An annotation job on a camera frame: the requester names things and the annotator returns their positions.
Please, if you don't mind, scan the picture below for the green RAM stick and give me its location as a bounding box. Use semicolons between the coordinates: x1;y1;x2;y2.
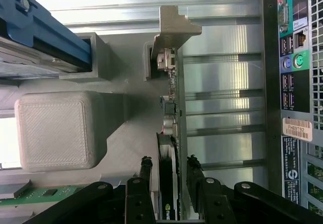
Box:
0;185;85;206

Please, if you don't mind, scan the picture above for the beige service tag sticker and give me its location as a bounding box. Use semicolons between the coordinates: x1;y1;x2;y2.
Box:
282;117;313;142

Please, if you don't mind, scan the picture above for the grey plastic parts rack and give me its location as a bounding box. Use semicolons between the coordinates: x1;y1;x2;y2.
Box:
0;32;162;224

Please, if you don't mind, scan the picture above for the dark grey PC case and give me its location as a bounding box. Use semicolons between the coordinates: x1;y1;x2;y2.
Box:
262;0;323;209

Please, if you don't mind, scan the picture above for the hard disk in blue caddy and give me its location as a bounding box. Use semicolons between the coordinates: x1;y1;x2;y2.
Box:
0;0;92;78

